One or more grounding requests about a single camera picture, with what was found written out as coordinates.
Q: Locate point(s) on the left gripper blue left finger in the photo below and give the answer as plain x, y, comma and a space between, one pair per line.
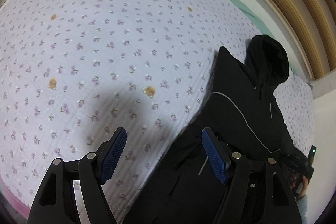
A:
109, 156

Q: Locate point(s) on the person right hand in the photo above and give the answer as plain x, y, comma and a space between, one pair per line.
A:
303, 185

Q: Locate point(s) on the black hooded jacket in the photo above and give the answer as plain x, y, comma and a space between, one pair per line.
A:
244, 116

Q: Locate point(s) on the floral white bed quilt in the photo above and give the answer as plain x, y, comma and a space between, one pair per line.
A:
72, 71

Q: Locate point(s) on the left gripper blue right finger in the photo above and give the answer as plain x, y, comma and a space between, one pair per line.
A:
216, 154

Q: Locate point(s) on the pink mattress edge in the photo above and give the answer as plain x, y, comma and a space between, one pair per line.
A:
18, 206

